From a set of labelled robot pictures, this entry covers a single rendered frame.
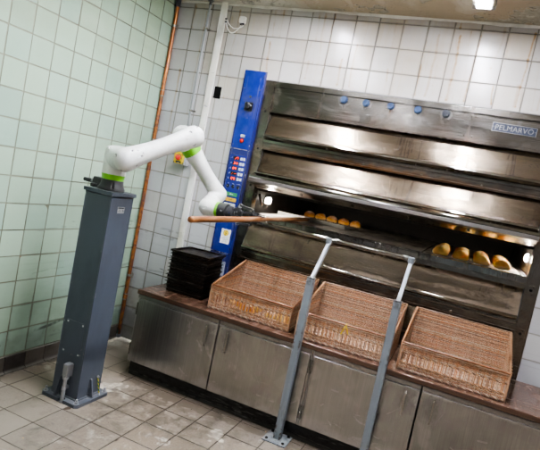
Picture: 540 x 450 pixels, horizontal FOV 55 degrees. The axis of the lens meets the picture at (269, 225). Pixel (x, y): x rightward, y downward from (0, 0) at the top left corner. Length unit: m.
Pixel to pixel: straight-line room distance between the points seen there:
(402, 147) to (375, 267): 0.77
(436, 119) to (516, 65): 0.52
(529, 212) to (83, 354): 2.65
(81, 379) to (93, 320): 0.34
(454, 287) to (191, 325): 1.62
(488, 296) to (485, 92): 1.21
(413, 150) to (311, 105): 0.75
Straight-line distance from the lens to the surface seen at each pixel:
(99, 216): 2.96
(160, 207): 4.00
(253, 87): 3.71
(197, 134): 2.93
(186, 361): 3.36
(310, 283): 2.88
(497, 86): 3.43
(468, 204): 3.33
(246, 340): 3.14
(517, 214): 3.34
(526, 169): 3.35
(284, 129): 3.60
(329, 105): 3.55
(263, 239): 3.61
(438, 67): 3.47
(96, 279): 2.98
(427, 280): 3.37
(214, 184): 3.20
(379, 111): 3.47
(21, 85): 3.16
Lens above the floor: 1.44
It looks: 5 degrees down
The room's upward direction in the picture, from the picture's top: 12 degrees clockwise
